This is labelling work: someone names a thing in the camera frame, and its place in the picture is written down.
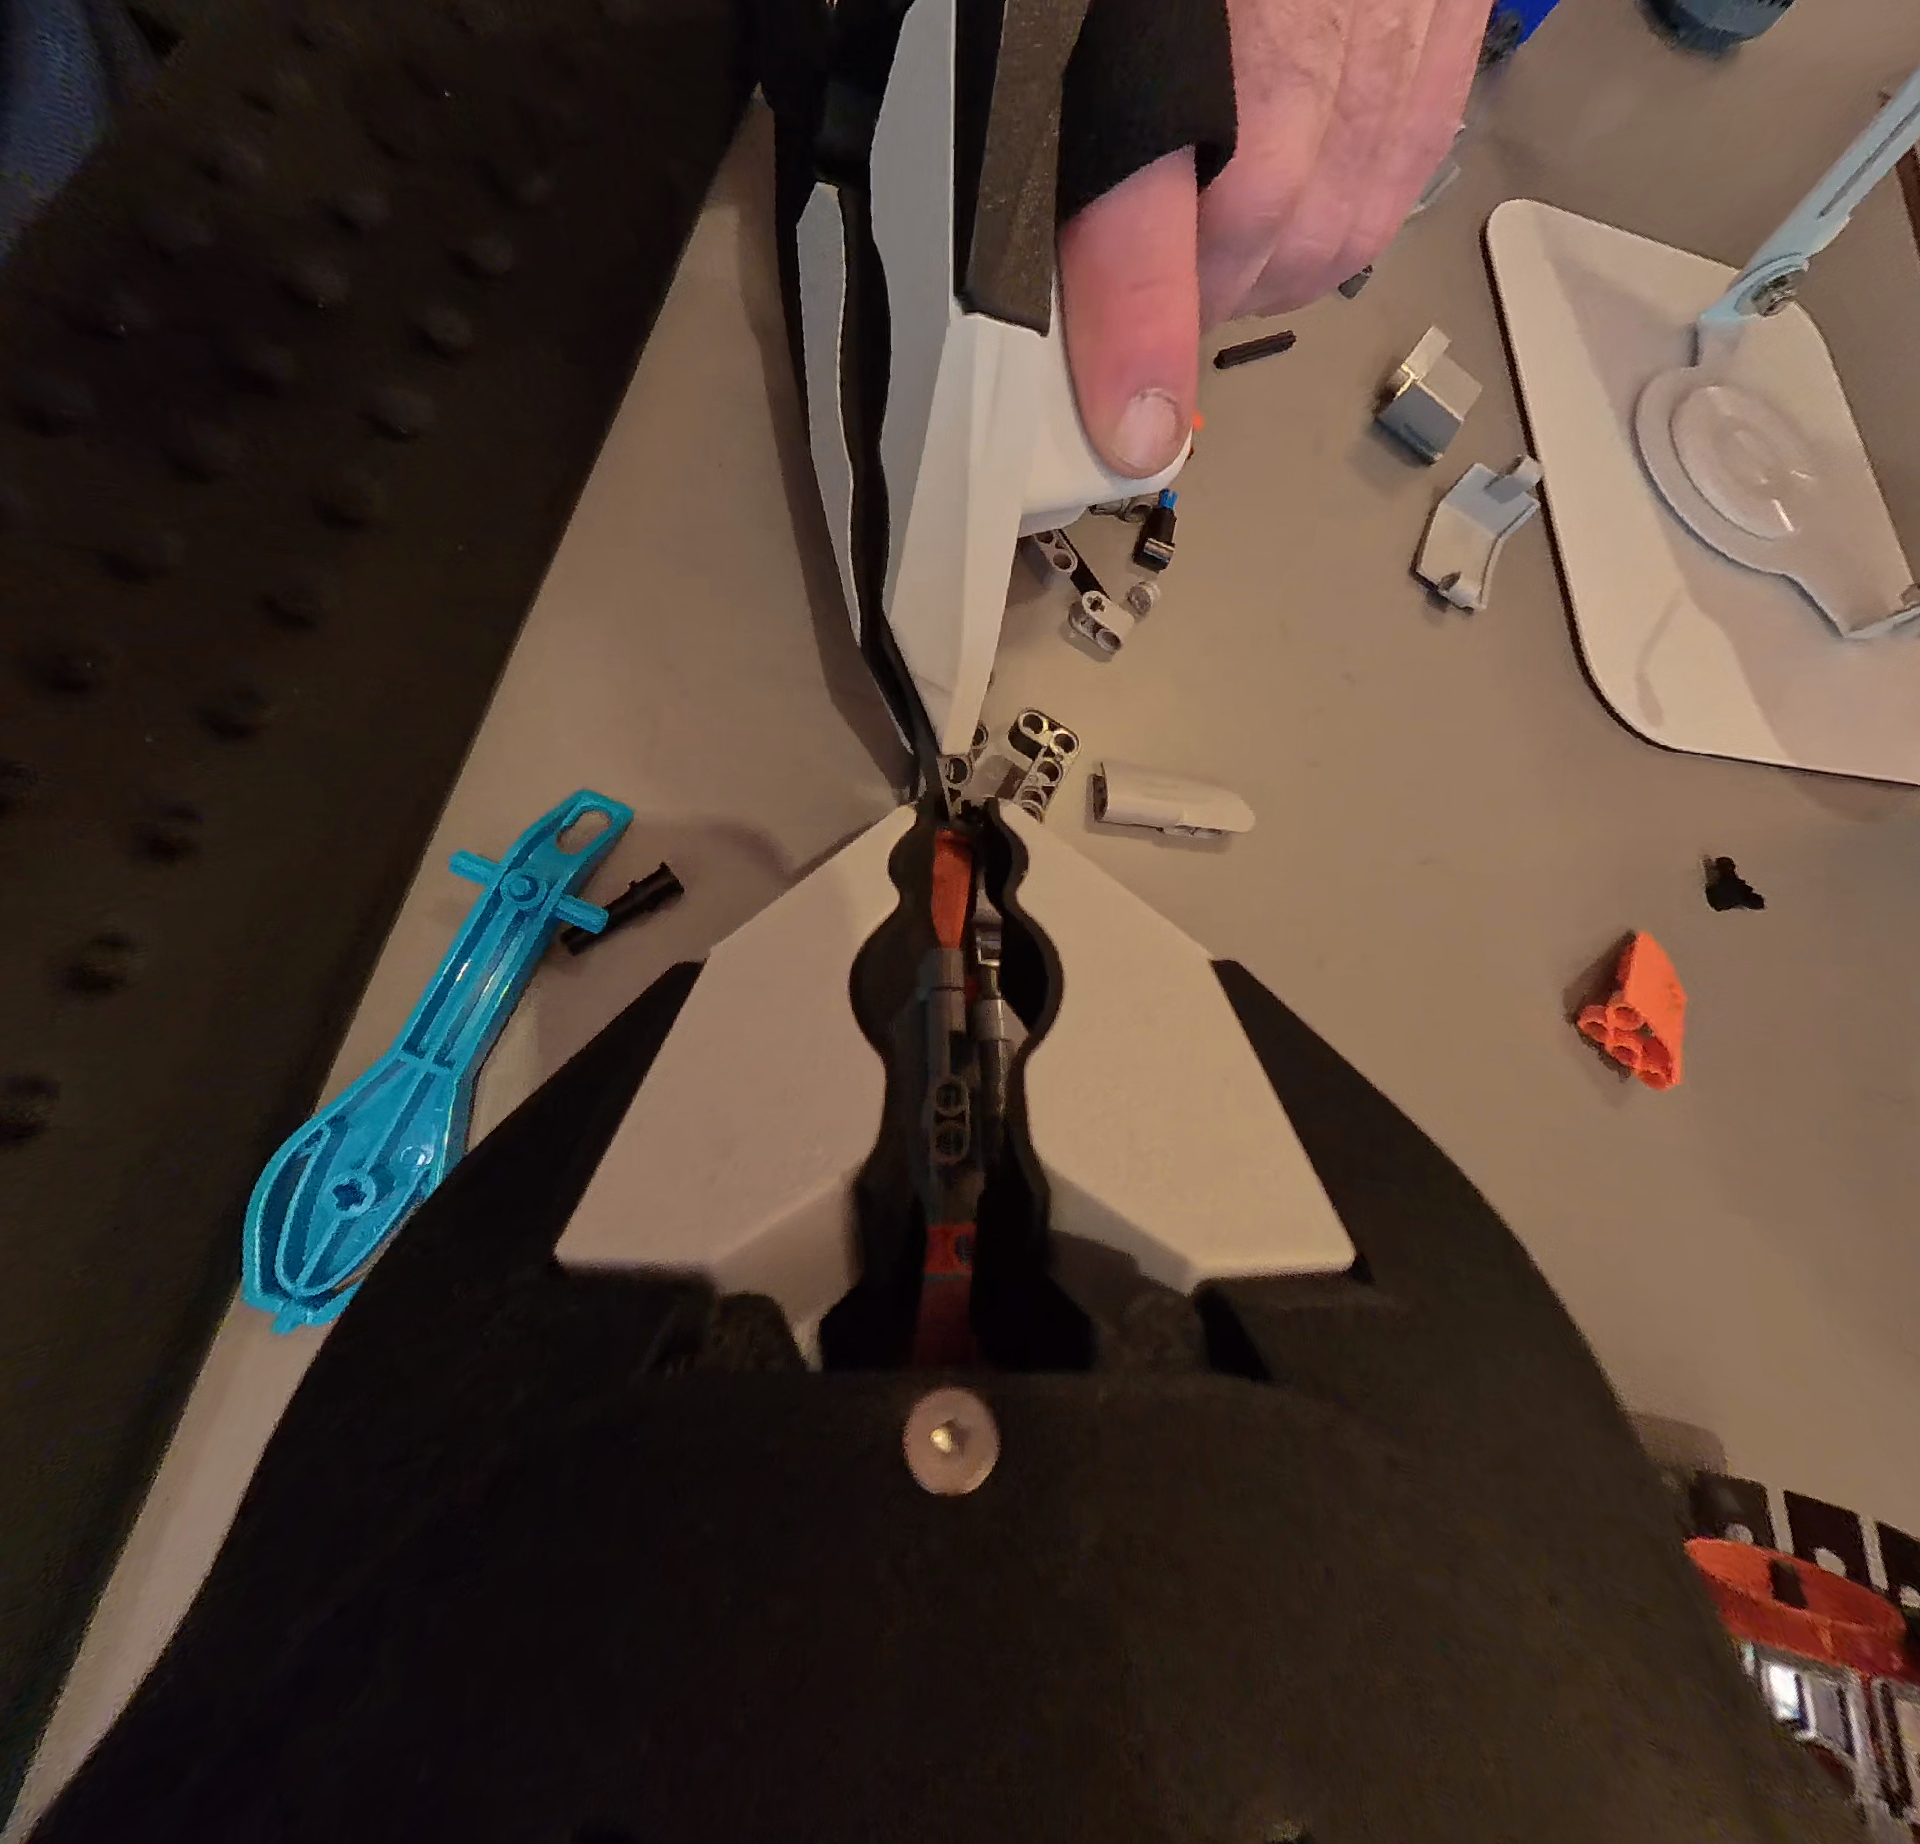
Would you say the light grey curved panel brick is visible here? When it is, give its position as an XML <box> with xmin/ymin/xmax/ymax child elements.
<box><xmin>1411</xmin><ymin>457</ymin><xmax>1548</xmax><ymax>613</ymax></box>

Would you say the small grey orange arm assembly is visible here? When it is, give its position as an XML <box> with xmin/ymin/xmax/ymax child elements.
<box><xmin>901</xmin><ymin>1065</ymin><xmax>1009</xmax><ymax>1366</ymax></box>

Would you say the grey tracked toy robot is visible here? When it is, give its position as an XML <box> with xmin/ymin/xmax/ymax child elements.
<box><xmin>1681</xmin><ymin>1470</ymin><xmax>1920</xmax><ymax>1831</ymax></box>

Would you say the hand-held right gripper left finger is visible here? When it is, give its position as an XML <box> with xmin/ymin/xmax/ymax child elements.
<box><xmin>556</xmin><ymin>802</ymin><xmax>927</xmax><ymax>1297</ymax></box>

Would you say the blue plastic brick tool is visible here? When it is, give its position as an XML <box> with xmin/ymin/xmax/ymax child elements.
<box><xmin>240</xmin><ymin>790</ymin><xmax>635</xmax><ymax>1337</ymax></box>

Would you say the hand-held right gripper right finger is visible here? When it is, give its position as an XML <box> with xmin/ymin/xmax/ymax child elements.
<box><xmin>980</xmin><ymin>802</ymin><xmax>1359</xmax><ymax>1284</ymax></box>

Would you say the black connector pin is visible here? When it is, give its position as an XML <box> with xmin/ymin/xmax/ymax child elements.
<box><xmin>562</xmin><ymin>861</ymin><xmax>689</xmax><ymax>957</ymax></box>

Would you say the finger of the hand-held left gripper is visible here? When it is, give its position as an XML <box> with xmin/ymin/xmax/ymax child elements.
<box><xmin>867</xmin><ymin>0</ymin><xmax>1202</xmax><ymax>757</ymax></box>
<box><xmin>792</xmin><ymin>180</ymin><xmax>942</xmax><ymax>798</ymax></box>

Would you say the light grey angular panel brick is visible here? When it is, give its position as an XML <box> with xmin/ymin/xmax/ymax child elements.
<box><xmin>1371</xmin><ymin>326</ymin><xmax>1485</xmax><ymax>467</ymax></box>

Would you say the person's blue trouser leg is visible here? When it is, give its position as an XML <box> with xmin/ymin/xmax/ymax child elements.
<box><xmin>0</xmin><ymin>0</ymin><xmax>110</xmax><ymax>258</ymax></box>

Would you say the person's left hand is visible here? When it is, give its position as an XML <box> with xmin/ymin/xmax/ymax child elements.
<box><xmin>1057</xmin><ymin>0</ymin><xmax>1508</xmax><ymax>477</ymax></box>

